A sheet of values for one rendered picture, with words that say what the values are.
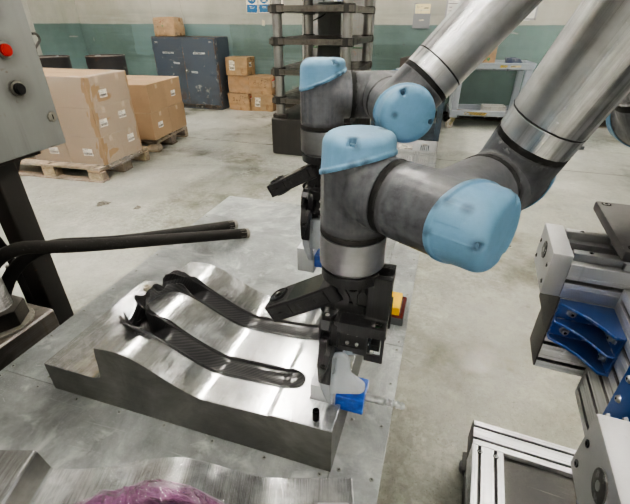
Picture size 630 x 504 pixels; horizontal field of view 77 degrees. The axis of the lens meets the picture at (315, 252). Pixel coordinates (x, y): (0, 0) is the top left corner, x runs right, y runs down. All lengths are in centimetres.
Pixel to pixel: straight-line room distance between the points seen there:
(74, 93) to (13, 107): 317
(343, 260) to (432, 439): 134
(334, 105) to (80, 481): 63
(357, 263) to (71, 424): 55
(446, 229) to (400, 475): 133
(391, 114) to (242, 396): 44
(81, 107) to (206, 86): 355
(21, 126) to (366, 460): 104
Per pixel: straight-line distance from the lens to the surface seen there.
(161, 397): 69
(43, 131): 124
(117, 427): 75
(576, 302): 89
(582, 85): 41
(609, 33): 40
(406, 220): 35
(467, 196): 33
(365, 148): 38
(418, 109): 56
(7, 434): 83
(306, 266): 82
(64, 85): 440
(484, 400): 188
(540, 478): 148
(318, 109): 68
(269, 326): 73
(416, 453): 165
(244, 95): 736
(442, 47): 58
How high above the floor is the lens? 136
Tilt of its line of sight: 30 degrees down
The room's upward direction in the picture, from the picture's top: straight up
